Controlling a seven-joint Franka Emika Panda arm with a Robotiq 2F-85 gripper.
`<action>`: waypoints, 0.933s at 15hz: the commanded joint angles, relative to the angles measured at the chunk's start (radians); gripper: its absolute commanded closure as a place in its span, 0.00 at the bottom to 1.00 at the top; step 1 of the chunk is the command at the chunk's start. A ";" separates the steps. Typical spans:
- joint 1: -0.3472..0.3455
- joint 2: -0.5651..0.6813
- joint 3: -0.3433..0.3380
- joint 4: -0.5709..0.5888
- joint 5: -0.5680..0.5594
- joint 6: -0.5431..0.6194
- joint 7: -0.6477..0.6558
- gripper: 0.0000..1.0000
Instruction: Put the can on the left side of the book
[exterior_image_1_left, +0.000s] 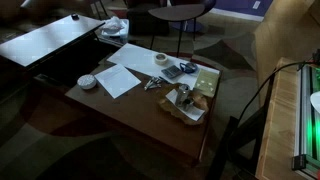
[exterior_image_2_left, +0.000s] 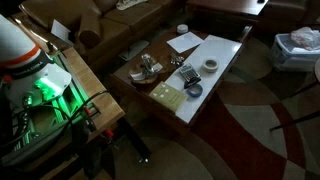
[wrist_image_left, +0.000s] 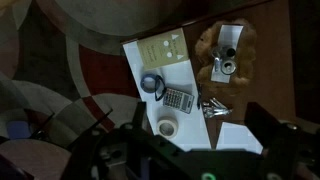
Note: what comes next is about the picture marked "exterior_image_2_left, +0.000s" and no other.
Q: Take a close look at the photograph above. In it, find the large white sheet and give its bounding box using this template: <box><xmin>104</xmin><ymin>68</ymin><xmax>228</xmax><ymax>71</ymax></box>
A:
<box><xmin>164</xmin><ymin>34</ymin><xmax>243</xmax><ymax>125</ymax></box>

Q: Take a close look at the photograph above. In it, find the clear plastic storage bin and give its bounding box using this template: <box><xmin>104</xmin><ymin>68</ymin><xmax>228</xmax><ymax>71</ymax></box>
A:
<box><xmin>270</xmin><ymin>32</ymin><xmax>320</xmax><ymax>73</ymax></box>

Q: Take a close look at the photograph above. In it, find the light wooden robot bench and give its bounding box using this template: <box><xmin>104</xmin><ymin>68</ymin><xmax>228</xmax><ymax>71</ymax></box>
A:
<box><xmin>0</xmin><ymin>46</ymin><xmax>126</xmax><ymax>180</ymax></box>

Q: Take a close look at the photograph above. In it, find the printed white paper sheet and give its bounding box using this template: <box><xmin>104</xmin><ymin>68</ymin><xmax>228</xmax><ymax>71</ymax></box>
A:
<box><xmin>166</xmin><ymin>31</ymin><xmax>205</xmax><ymax>54</ymax></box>

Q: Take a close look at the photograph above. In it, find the aluminium rail frame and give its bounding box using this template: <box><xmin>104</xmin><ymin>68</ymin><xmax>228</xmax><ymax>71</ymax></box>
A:
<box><xmin>9</xmin><ymin>49</ymin><xmax>101</xmax><ymax>158</ymax></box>

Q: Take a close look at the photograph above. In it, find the dark wooden coffee table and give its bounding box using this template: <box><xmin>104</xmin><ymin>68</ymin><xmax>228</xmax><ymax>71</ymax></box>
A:
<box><xmin>108</xmin><ymin>24</ymin><xmax>254</xmax><ymax>136</ymax></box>

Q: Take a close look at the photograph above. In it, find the white patterned cloth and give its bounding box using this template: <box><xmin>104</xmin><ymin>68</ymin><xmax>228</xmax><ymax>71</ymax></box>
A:
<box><xmin>115</xmin><ymin>0</ymin><xmax>149</xmax><ymax>11</ymax></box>

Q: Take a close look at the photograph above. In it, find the round white container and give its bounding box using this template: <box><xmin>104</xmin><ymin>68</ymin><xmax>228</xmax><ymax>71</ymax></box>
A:
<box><xmin>176</xmin><ymin>23</ymin><xmax>190</xmax><ymax>35</ymax></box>

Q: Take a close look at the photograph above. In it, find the steel measuring cup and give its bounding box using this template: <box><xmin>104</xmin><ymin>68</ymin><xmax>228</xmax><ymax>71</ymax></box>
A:
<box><xmin>142</xmin><ymin>63</ymin><xmax>157</xmax><ymax>79</ymax></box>

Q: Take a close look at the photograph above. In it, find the live-edge wood slab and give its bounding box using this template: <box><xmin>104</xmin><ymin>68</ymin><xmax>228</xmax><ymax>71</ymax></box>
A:
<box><xmin>129</xmin><ymin>61</ymin><xmax>160</xmax><ymax>85</ymax></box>

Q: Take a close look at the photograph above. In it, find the small white paper card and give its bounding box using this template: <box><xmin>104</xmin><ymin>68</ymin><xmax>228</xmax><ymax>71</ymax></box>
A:
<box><xmin>50</xmin><ymin>18</ymin><xmax>75</xmax><ymax>47</ymax></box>

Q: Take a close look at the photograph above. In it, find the brown bolster cushion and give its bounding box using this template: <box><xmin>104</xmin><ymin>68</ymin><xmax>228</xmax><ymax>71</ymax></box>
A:
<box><xmin>78</xmin><ymin>11</ymin><xmax>102</xmax><ymax>48</ymax></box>

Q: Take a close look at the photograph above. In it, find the pale green paperback book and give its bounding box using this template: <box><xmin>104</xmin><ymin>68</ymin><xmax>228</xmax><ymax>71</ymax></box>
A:
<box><xmin>148</xmin><ymin>80</ymin><xmax>189</xmax><ymax>114</ymax></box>

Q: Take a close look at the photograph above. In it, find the dark chair leg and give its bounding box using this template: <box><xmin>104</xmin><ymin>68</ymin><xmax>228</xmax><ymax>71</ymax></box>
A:
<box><xmin>269</xmin><ymin>110</ymin><xmax>320</xmax><ymax>133</ymax></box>
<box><xmin>289</xmin><ymin>79</ymin><xmax>320</xmax><ymax>99</ymax></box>

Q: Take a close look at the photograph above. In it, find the beige masking tape roll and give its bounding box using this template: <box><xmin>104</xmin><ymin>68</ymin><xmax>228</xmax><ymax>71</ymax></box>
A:
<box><xmin>202</xmin><ymin>57</ymin><xmax>220</xmax><ymax>74</ymax></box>

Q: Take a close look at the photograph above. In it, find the metal measuring spoon set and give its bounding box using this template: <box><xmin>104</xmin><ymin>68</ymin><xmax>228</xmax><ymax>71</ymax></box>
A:
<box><xmin>170</xmin><ymin>53</ymin><xmax>185</xmax><ymax>66</ymax></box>

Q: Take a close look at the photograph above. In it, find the thin black cable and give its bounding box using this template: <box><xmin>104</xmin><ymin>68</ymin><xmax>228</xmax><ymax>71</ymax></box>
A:
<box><xmin>64</xmin><ymin>89</ymin><xmax>111</xmax><ymax>134</ymax></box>

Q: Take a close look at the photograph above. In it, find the white plastic bag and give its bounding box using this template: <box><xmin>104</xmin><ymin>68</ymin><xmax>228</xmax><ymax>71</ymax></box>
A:
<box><xmin>289</xmin><ymin>26</ymin><xmax>320</xmax><ymax>51</ymax></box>

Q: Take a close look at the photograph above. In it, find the red clamp handle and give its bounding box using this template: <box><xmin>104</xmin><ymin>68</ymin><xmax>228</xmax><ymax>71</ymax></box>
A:
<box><xmin>101</xmin><ymin>128</ymin><xmax>118</xmax><ymax>144</ymax></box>
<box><xmin>83</xmin><ymin>106</ymin><xmax>93</xmax><ymax>118</ymax></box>

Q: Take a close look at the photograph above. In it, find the blue tape roll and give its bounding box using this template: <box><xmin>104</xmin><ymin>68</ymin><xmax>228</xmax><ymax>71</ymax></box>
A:
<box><xmin>186</xmin><ymin>83</ymin><xmax>204</xmax><ymax>99</ymax></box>

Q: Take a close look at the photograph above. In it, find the patterned area rug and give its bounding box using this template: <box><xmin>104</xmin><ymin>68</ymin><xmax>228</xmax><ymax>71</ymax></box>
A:
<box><xmin>68</xmin><ymin>33</ymin><xmax>320</xmax><ymax>180</ymax></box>

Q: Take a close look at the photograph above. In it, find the steel cylinder with black cap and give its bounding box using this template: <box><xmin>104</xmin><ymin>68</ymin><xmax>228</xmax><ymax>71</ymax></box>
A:
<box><xmin>140</xmin><ymin>53</ymin><xmax>153</xmax><ymax>66</ymax></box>

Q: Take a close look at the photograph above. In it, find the brown leather sofa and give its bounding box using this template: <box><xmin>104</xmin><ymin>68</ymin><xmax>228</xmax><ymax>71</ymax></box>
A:
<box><xmin>11</xmin><ymin>0</ymin><xmax>183</xmax><ymax>69</ymax></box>

